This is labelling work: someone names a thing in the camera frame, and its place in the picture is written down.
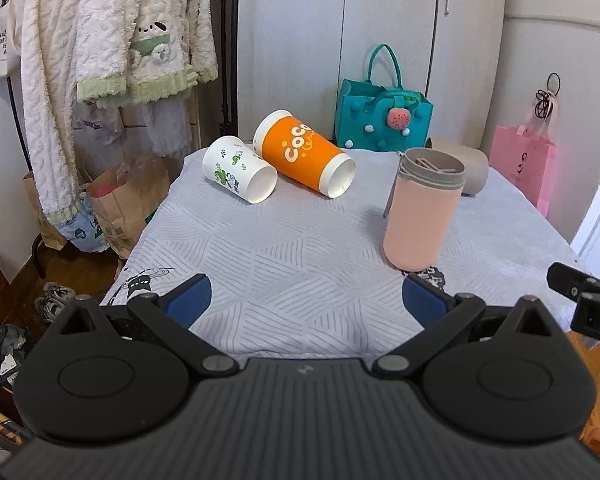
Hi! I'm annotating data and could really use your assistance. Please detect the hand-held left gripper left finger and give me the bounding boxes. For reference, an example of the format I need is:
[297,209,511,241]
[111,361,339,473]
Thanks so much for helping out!
[55,273,241,377]

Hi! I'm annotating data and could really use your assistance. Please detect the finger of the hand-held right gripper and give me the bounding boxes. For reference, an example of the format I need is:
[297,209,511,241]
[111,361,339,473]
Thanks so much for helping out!
[570,292,600,347]
[547,262,600,307]

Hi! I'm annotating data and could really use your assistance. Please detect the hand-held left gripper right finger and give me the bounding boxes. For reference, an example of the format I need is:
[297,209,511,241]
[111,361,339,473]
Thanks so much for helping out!
[372,273,565,379]

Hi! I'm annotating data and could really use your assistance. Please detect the white cup with green print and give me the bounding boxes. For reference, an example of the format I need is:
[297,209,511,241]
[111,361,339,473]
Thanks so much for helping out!
[202,136,279,205]

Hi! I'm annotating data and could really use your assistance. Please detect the orange paper cup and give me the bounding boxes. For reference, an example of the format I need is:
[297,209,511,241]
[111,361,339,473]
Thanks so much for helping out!
[253,109,357,199]

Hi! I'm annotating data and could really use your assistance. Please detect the pink cup with grey rim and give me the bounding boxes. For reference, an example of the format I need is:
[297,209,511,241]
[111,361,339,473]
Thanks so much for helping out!
[383,147,467,272]

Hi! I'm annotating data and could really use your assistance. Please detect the beige cup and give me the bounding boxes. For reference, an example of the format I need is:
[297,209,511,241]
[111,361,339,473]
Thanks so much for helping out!
[425,137,490,197]

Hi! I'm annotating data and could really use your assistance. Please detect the grey patterned blanket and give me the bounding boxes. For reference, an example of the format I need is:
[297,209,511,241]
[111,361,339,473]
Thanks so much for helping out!
[99,147,582,362]

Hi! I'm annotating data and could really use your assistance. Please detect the large brown paper bag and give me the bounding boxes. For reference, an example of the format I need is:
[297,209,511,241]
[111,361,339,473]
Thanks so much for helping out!
[86,156,172,261]

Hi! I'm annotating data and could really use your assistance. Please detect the pink paper bag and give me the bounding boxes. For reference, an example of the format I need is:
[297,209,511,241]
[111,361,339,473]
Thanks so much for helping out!
[489,125,557,219]

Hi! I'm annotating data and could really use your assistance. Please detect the blue and white plastic bag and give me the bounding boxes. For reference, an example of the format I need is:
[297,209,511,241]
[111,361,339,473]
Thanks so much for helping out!
[57,192,113,254]

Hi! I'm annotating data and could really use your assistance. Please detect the grey sneakers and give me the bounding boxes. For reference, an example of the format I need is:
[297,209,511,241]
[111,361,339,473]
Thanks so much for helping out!
[33,282,77,324]

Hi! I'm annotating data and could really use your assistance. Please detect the small brown paper bag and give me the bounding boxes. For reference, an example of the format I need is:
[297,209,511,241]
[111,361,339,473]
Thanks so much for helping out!
[22,170,70,252]

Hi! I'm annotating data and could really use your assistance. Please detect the dark plastic packet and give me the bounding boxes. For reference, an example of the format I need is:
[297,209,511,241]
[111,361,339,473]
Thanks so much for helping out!
[0,323,37,392]

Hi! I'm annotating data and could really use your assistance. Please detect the teal felt handbag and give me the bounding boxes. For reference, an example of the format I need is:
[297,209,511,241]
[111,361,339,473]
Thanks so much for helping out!
[334,43,435,153]

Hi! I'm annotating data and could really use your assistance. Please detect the black clothes rack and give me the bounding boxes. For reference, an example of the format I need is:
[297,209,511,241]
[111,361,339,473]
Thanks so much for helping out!
[0,0,238,281]

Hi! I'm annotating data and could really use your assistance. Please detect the white fleece robe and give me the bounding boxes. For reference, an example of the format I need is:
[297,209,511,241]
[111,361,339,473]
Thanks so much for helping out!
[20,0,98,228]

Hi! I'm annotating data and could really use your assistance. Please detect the white fleece pajama top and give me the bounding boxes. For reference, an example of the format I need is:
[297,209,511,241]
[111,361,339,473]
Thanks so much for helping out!
[76,0,220,110]

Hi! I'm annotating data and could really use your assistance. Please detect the white wardrobe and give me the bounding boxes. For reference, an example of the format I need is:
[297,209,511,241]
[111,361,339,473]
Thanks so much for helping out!
[237,0,507,151]

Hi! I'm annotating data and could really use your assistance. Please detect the white tote bag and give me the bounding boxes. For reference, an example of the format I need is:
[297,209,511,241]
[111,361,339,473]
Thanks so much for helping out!
[0,0,29,81]

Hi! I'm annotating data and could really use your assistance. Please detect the black hair ties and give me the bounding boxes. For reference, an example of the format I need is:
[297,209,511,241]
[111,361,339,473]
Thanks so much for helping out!
[534,73,562,122]

